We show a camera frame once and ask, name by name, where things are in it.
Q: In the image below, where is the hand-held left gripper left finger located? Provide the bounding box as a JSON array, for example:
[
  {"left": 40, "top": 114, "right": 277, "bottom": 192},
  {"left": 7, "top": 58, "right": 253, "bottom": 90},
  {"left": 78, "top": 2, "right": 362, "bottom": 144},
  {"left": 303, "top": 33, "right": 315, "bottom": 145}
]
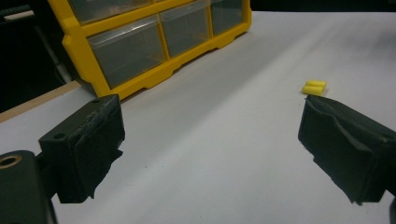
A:
[{"left": 38, "top": 93, "right": 126, "bottom": 204}]

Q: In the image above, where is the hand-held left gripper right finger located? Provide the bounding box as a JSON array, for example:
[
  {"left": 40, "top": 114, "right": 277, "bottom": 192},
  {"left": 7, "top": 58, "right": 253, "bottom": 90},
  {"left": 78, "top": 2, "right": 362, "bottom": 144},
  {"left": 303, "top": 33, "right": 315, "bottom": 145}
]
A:
[{"left": 297, "top": 94, "right": 396, "bottom": 206}]

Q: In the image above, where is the yellow foam earplug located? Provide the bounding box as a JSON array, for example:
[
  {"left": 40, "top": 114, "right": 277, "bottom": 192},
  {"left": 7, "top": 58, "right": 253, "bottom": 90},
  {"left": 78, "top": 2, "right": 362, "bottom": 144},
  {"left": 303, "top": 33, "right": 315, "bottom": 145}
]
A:
[
  {"left": 304, "top": 79, "right": 328, "bottom": 89},
  {"left": 301, "top": 85, "right": 326, "bottom": 97}
]

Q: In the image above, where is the clear plastic drawer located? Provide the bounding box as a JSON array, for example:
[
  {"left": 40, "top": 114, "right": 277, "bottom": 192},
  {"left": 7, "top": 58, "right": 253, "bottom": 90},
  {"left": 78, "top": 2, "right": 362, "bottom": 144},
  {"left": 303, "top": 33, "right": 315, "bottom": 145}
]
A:
[
  {"left": 210, "top": 0, "right": 245, "bottom": 36},
  {"left": 67, "top": 0, "right": 153, "bottom": 26},
  {"left": 87, "top": 14, "right": 166, "bottom": 90},
  {"left": 159, "top": 0, "right": 215, "bottom": 58}
]

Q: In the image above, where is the yellow drawer organizer cabinet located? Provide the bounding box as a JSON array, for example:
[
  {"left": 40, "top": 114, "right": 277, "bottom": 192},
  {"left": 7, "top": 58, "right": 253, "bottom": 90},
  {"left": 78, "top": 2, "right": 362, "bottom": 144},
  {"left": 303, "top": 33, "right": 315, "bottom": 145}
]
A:
[{"left": 47, "top": 0, "right": 253, "bottom": 101}]

